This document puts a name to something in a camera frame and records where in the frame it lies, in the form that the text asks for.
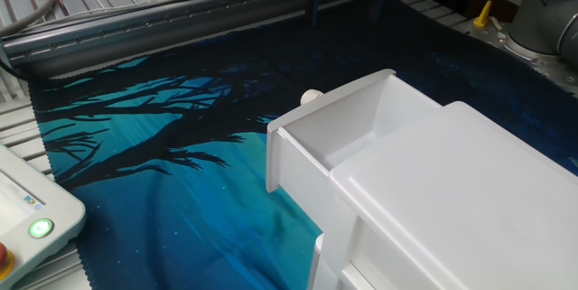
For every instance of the white drawer knob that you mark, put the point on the white drawer knob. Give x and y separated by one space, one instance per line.
310 96

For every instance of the white plastic drawer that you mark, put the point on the white plastic drawer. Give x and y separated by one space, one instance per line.
343 132

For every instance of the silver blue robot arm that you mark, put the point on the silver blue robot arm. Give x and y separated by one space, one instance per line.
537 23

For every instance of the white drawer cabinet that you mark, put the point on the white drawer cabinet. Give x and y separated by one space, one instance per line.
451 199

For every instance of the forest sunset printed tablecloth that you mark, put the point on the forest sunset printed tablecloth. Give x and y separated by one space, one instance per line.
180 199

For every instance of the white robot teach pendant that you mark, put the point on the white robot teach pendant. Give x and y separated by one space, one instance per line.
36 199

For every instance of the wide aluminium table rail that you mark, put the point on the wide aluminium table rail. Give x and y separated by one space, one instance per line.
135 28

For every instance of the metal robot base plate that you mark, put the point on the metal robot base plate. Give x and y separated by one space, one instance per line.
555 71

